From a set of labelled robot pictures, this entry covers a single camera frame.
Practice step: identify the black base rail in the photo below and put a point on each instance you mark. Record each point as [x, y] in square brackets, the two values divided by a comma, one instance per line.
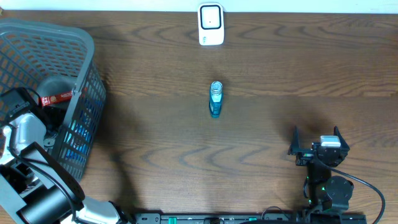
[272, 217]

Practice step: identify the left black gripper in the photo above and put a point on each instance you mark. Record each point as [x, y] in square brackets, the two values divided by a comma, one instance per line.
[55, 114]

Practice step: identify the white barcode scanner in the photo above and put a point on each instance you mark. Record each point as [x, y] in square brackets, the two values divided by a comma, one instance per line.
[210, 24]

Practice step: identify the blue Oreo packet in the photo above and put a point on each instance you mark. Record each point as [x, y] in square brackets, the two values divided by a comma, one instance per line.
[80, 134]

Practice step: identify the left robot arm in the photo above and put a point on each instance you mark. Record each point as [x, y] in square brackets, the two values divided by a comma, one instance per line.
[42, 164]

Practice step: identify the blue liquid bottle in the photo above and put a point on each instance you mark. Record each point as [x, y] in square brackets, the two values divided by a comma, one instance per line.
[215, 99]

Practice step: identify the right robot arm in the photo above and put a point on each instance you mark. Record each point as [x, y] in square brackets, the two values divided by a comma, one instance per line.
[325, 192]

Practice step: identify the grey plastic basket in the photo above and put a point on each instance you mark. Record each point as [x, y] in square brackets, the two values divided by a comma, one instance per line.
[48, 59]

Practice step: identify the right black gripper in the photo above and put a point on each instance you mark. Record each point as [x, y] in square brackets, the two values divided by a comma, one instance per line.
[305, 155]

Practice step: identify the red snack stick packet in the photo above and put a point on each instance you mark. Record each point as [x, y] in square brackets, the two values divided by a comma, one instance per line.
[56, 99]

